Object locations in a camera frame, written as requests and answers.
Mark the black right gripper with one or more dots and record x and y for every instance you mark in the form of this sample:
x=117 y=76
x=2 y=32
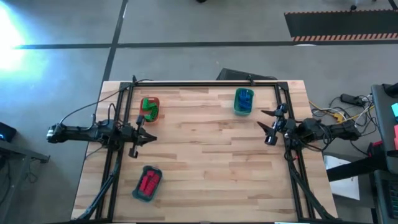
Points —
x=284 y=126

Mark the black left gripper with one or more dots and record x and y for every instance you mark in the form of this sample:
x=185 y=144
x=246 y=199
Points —
x=128 y=134

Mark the long red building block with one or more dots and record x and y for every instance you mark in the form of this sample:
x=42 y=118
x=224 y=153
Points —
x=145 y=184
x=152 y=186

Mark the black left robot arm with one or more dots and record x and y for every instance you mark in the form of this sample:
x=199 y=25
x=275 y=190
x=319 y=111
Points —
x=81 y=134

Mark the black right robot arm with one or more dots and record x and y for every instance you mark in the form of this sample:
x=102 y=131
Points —
x=339 y=131

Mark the green plastic bin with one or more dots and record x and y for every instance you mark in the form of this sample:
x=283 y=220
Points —
x=236 y=104

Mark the orange plastic bin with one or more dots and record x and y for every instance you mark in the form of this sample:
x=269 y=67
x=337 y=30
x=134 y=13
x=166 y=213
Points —
x=156 y=100

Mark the black flat case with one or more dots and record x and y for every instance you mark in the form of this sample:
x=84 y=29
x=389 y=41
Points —
x=236 y=75

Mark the dark teal plastic bin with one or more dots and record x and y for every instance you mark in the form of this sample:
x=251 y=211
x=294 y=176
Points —
x=138 y=194

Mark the black power adapter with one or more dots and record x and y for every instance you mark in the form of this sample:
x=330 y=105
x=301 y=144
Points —
x=351 y=99

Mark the black desk leg beam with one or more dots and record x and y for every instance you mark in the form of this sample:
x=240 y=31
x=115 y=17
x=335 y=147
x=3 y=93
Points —
x=351 y=169

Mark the white paper sheet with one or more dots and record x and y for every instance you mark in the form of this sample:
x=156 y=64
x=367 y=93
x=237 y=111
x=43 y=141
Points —
x=345 y=186

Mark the small red object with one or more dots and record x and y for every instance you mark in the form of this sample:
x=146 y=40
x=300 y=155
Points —
x=377 y=143

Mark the dark grey desk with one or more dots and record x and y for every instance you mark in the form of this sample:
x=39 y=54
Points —
x=384 y=124

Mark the black hazard-striped floor mat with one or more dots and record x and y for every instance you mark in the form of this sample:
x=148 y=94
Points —
x=342 y=23

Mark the cyan sticky note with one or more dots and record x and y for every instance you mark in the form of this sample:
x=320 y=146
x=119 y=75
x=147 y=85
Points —
x=395 y=109

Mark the pink sticky note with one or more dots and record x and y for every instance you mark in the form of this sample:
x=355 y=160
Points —
x=396 y=133

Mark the grey metal stand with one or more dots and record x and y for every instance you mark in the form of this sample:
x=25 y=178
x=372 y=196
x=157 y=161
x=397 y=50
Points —
x=18 y=149

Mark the black device with blue light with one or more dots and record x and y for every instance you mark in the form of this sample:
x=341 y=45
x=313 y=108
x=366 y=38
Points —
x=7 y=130

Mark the black caster wheel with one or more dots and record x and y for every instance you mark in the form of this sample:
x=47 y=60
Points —
x=353 y=7

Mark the black keyboard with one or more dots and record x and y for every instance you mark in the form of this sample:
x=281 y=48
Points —
x=390 y=199

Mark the black metal table frame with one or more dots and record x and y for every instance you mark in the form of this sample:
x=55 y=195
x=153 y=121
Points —
x=202 y=84

